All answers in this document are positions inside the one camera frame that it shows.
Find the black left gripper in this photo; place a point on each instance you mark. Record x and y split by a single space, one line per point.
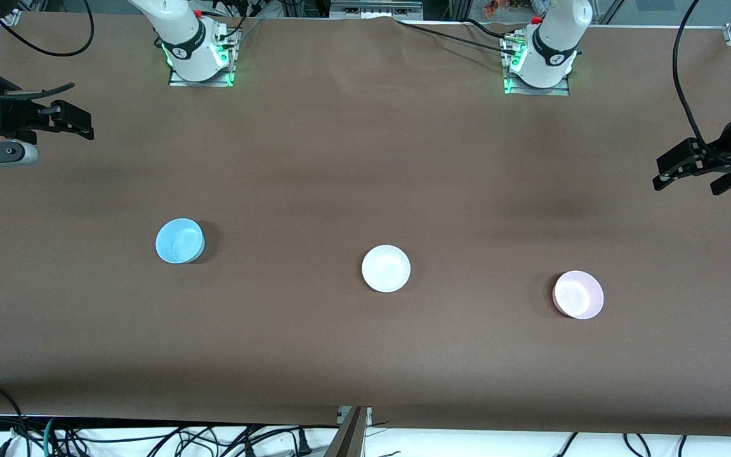
728 143

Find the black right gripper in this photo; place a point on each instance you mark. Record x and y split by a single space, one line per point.
11 118

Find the light blue bowl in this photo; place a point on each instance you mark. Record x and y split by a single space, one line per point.
179 241

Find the pink bowl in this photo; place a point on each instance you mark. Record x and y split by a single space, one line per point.
578 295

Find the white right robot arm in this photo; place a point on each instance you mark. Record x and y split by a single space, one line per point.
181 32

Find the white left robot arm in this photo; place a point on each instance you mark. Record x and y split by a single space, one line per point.
556 38

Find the white bowl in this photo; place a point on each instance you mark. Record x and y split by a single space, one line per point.
386 268

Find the orange object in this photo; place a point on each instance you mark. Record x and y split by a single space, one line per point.
499 6

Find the brown table cover sheet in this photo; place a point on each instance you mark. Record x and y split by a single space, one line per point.
365 158

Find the grey metal box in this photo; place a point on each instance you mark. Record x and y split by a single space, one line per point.
375 7

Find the black power plug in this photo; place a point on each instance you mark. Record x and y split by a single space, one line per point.
303 442

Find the small white bracket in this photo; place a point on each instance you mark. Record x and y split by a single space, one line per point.
343 414

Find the grey table leg post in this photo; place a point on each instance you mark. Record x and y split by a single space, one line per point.
348 438

